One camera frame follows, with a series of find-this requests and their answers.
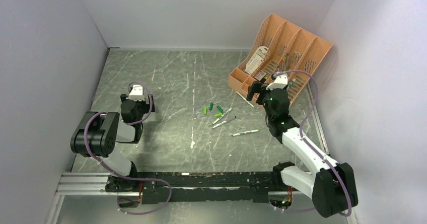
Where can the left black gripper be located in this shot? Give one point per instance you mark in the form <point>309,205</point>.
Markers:
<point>146,106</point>

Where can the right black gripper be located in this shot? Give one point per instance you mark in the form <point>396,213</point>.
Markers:
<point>258,87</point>

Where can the white marker green end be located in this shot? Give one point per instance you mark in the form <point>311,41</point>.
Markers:
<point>245,132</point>

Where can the white marker blue end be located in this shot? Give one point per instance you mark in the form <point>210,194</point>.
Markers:
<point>224,122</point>

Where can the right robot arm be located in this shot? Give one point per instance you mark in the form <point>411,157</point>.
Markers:
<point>329,184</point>

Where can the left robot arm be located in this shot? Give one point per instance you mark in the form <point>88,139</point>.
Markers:
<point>97,134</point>

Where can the pens in organizer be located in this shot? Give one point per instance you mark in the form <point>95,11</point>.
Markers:
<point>273,69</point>

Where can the white marker multicolour label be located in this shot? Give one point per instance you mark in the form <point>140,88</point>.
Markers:
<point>223,115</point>

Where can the white card package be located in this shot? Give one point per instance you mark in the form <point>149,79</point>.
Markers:
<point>256,59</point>

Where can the orange desk file organizer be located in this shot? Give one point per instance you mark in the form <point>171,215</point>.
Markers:
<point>306,51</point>

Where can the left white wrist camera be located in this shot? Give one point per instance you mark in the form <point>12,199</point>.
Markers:
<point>137,93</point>

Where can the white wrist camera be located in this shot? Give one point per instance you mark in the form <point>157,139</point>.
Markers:
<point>137,93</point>
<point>280,82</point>

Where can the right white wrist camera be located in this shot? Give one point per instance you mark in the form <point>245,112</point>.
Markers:
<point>280,82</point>

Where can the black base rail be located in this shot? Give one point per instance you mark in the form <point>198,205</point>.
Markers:
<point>156,187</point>

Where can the aluminium frame rail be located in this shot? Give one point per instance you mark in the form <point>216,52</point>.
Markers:
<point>82,184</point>

